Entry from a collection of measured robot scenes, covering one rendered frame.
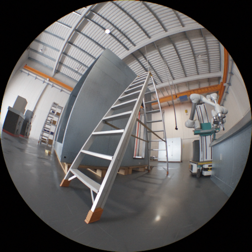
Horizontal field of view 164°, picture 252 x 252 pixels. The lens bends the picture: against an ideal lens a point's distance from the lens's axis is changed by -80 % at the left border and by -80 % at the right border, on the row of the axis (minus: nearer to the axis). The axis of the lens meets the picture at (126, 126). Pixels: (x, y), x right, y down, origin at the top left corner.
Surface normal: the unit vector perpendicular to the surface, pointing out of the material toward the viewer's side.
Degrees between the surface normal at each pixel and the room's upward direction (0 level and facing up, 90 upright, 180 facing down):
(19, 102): 90
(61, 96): 90
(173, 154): 90
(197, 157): 90
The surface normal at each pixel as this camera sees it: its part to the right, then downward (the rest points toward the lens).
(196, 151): -0.52, -0.33
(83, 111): 0.75, -0.13
